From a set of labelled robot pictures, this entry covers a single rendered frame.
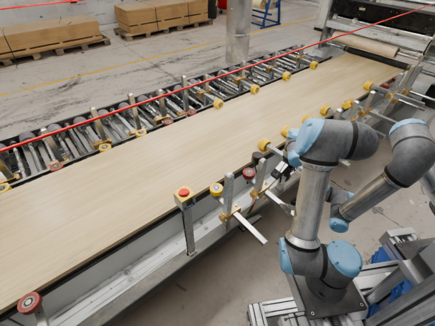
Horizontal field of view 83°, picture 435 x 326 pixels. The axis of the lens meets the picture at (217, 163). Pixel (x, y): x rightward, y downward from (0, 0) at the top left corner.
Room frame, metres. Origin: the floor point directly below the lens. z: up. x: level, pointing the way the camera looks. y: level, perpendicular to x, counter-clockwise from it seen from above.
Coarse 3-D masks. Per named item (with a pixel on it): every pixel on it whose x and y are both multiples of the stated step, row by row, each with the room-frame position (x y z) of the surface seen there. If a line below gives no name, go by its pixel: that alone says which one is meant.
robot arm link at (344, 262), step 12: (336, 240) 0.44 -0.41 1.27; (324, 252) 0.40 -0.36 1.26; (336, 252) 0.39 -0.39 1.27; (348, 252) 0.39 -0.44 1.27; (324, 264) 0.36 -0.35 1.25; (336, 264) 0.36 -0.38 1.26; (348, 264) 0.35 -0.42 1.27; (360, 264) 0.36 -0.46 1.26; (324, 276) 0.34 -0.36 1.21; (336, 276) 0.34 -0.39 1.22; (348, 276) 0.33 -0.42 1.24
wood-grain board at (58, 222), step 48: (240, 96) 2.12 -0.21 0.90; (288, 96) 2.14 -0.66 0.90; (336, 96) 2.15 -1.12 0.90; (144, 144) 1.38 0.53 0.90; (192, 144) 1.39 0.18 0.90; (240, 144) 1.40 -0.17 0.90; (48, 192) 0.93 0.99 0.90; (96, 192) 0.93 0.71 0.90; (144, 192) 0.94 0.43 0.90; (0, 240) 0.62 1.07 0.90; (48, 240) 0.62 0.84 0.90; (96, 240) 0.62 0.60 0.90; (0, 288) 0.39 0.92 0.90
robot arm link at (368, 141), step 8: (360, 128) 0.58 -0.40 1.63; (368, 128) 0.58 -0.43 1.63; (360, 136) 0.55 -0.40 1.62; (368, 136) 0.56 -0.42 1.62; (376, 136) 0.57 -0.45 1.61; (360, 144) 0.54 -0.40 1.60; (368, 144) 0.54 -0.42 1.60; (376, 144) 0.56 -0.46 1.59; (360, 152) 0.53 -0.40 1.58; (368, 152) 0.54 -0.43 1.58
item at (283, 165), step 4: (284, 160) 0.95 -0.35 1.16; (280, 164) 0.93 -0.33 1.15; (284, 164) 0.93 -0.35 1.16; (288, 164) 0.92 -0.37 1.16; (276, 168) 0.92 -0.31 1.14; (280, 168) 0.91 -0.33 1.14; (284, 168) 0.91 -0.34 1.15; (272, 172) 0.90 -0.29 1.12; (276, 172) 0.89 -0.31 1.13; (280, 172) 0.89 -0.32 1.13; (272, 176) 0.89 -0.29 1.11; (276, 176) 0.88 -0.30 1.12; (280, 176) 0.89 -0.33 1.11
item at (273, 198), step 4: (248, 180) 1.09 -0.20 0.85; (252, 180) 1.08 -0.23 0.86; (252, 184) 1.06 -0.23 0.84; (268, 192) 0.99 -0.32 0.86; (268, 196) 0.96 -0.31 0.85; (272, 196) 0.96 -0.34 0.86; (272, 200) 0.94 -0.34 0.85; (276, 200) 0.93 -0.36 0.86; (276, 204) 0.91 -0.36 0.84; (280, 208) 0.88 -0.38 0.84; (292, 212) 0.84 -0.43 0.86; (292, 216) 0.82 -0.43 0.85
